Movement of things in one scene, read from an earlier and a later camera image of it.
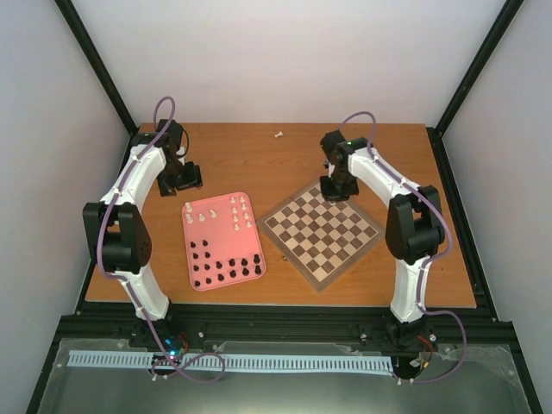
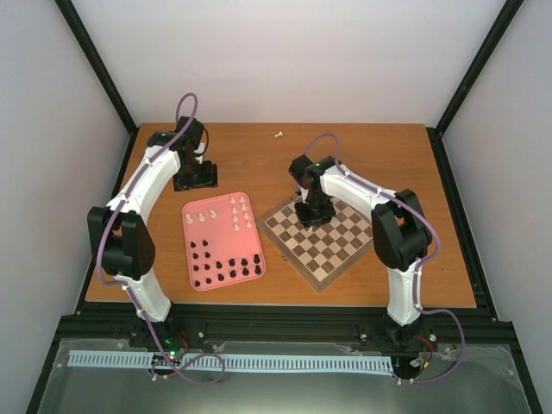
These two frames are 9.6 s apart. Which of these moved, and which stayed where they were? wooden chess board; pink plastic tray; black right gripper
Moved: black right gripper
Stayed: wooden chess board; pink plastic tray
